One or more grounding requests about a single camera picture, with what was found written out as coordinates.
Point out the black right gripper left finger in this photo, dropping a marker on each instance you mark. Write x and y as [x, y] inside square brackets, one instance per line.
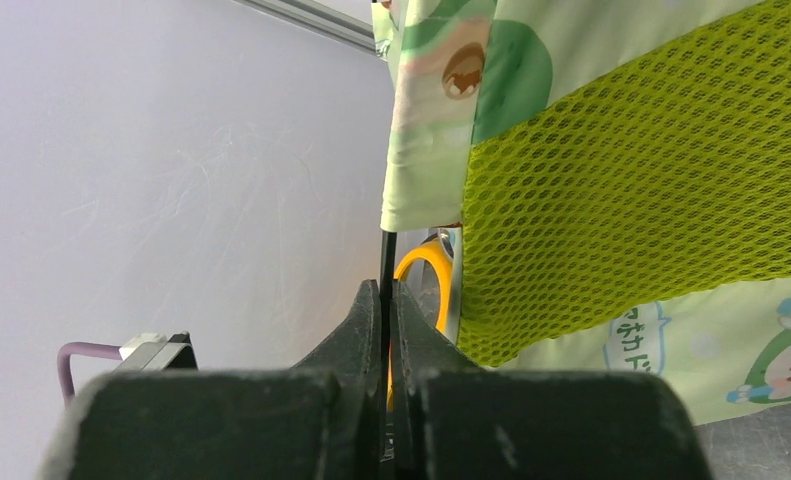
[165, 419]

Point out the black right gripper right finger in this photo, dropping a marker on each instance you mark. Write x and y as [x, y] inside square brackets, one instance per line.
[456, 420]

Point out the long black tent pole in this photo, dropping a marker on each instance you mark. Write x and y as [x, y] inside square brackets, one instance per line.
[387, 267]

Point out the green avocado-print pet tent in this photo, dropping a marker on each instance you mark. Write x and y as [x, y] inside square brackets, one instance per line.
[621, 171]

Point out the steel pet bowl far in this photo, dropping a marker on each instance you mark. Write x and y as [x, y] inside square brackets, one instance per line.
[451, 241]

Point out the orange double bowl holder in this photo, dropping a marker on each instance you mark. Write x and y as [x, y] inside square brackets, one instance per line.
[430, 260]

